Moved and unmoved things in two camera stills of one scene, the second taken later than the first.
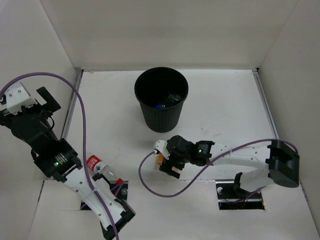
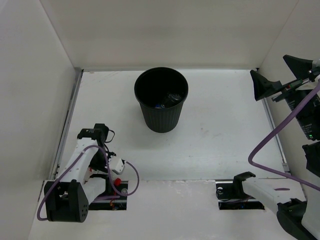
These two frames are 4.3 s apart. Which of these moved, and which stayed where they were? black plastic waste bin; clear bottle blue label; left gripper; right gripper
Moved: right gripper; left gripper
Stayed: clear bottle blue label; black plastic waste bin
